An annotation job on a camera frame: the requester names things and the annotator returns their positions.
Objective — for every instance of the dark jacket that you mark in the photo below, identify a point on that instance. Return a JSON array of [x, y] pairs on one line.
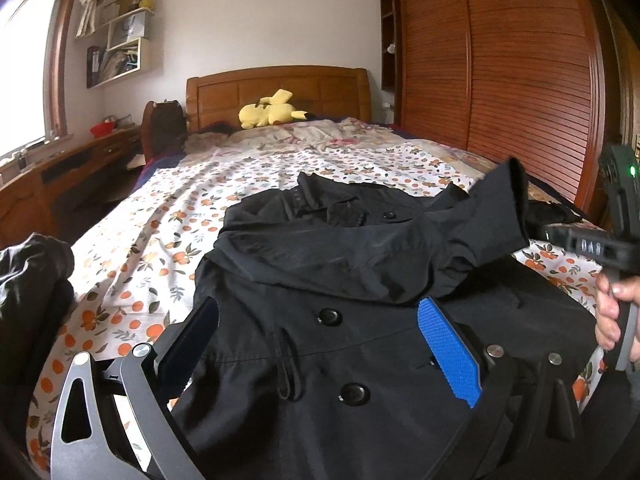
[[30, 300]]

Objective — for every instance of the black coat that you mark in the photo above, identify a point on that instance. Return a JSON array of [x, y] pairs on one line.
[[325, 270]]

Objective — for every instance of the orange print bedsheet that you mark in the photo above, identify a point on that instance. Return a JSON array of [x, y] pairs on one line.
[[200, 195]]

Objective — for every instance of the red bowl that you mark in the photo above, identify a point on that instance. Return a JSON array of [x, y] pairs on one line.
[[102, 129]]

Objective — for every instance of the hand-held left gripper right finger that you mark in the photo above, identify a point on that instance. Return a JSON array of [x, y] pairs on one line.
[[450, 355]]

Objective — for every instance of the white wall shelf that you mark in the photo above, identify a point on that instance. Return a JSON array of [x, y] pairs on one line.
[[125, 55]]

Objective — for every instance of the window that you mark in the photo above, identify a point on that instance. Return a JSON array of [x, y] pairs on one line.
[[25, 70]]

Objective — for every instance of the yellow plush toy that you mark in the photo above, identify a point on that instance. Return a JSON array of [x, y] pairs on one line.
[[265, 112]]

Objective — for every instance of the crumpled floral quilt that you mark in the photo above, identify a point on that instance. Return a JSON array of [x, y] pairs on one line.
[[310, 132]]

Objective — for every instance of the white paper sheet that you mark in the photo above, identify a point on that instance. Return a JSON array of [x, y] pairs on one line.
[[136, 161]]

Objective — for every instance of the wooden chair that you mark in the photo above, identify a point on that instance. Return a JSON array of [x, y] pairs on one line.
[[160, 125]]

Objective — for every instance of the person's right hand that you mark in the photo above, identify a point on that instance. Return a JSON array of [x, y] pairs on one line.
[[607, 320]]

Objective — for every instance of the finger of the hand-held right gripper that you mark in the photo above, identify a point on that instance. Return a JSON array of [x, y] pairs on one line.
[[575, 241]]

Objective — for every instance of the small yellow toy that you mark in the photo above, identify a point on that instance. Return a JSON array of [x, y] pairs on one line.
[[146, 2]]

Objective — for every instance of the wooden desk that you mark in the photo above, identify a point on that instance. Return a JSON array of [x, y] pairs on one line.
[[55, 180]]

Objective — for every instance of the wooden headboard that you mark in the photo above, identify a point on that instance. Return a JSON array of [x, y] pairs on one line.
[[300, 85]]

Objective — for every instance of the wooden slatted wardrobe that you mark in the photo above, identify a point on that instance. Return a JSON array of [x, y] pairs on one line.
[[500, 60]]

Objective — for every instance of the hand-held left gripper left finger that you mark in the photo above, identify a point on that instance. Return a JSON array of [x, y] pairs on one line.
[[192, 345]]

